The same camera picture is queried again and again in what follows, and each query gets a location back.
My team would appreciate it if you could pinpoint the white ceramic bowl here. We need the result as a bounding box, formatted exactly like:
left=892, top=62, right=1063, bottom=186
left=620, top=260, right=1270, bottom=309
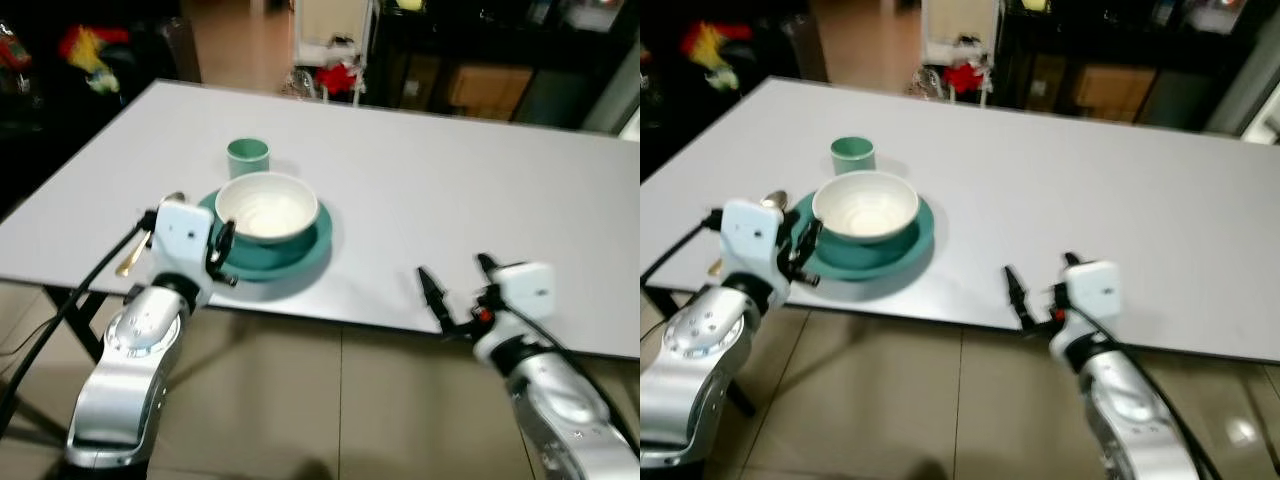
left=811, top=170, right=920, bottom=246
left=214, top=172, right=321, bottom=247

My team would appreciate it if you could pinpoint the green ceramic plate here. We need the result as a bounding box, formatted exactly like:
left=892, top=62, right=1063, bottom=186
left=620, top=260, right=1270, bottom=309
left=197, top=188, right=333, bottom=283
left=790, top=190, right=936, bottom=282

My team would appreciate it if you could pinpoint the green ceramic cup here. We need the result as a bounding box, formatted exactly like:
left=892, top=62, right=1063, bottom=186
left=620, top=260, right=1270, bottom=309
left=226, top=138, right=271, bottom=181
left=831, top=136, right=877, bottom=177

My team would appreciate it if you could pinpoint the brown cardboard box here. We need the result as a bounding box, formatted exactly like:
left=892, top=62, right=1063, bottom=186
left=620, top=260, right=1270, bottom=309
left=447, top=65, right=533, bottom=121
left=1072, top=65, right=1159, bottom=123

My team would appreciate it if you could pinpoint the red cloth object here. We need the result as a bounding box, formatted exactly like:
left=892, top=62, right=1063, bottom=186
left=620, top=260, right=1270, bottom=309
left=942, top=62, right=987, bottom=97
left=315, top=62, right=361, bottom=97

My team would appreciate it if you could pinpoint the red and yellow toy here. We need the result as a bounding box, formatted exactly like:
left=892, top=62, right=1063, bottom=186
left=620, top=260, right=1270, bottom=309
left=682, top=22, right=747, bottom=91
left=58, top=25, right=131, bottom=96

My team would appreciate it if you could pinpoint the black cabinet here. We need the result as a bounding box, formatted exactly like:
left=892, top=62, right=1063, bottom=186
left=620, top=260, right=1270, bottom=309
left=990, top=0, right=1280, bottom=133
left=368, top=0, right=641, bottom=133

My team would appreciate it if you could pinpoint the white framed chair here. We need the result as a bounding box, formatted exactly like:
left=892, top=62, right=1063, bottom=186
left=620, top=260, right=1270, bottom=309
left=293, top=0, right=377, bottom=97
left=920, top=0, right=1003, bottom=73

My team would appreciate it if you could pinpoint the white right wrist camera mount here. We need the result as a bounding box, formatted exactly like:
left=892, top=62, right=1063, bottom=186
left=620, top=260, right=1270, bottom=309
left=1062, top=260, right=1121, bottom=323
left=490, top=262, right=556, bottom=323

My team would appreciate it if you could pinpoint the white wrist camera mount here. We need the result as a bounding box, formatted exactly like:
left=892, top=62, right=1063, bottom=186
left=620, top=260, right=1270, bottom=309
left=150, top=198, right=216, bottom=286
left=1062, top=260, right=1121, bottom=323
left=720, top=198, right=791, bottom=286
left=490, top=262, right=556, bottom=323

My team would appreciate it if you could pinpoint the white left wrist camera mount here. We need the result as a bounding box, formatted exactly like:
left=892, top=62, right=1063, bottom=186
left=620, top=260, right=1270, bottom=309
left=720, top=198, right=791, bottom=286
left=150, top=198, right=216, bottom=286

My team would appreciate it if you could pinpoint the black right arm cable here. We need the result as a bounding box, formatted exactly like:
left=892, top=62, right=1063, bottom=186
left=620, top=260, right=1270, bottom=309
left=1075, top=300, right=1223, bottom=480
left=500, top=300, right=641, bottom=451

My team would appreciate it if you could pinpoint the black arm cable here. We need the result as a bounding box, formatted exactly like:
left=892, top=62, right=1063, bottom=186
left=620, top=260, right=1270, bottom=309
left=640, top=210, right=726, bottom=293
left=0, top=210, right=161, bottom=433
left=500, top=300, right=641, bottom=451
left=1075, top=300, right=1223, bottom=480

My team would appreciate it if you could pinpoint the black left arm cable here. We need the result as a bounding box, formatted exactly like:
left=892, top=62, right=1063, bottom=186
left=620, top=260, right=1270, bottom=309
left=640, top=210, right=726, bottom=293
left=0, top=210, right=161, bottom=433

